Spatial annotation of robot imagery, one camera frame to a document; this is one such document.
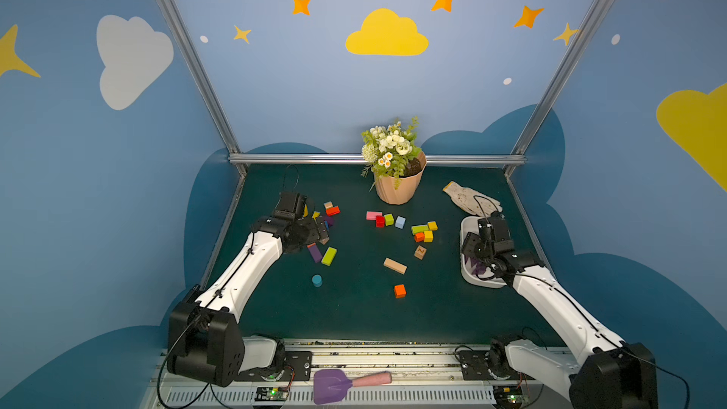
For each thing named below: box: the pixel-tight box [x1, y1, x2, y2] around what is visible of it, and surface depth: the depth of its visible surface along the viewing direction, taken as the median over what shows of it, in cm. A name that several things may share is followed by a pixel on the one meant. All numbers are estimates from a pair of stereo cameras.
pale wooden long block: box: [383, 257, 408, 275], surface depth 95 cm
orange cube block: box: [393, 284, 408, 300], surface depth 88 cm
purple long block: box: [306, 242, 323, 264], surface depth 97 cm
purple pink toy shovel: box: [313, 368, 393, 405], surface depth 73 cm
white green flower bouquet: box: [360, 116, 423, 192], surface depth 90 cm
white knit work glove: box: [443, 180, 503, 217], surface depth 113 cm
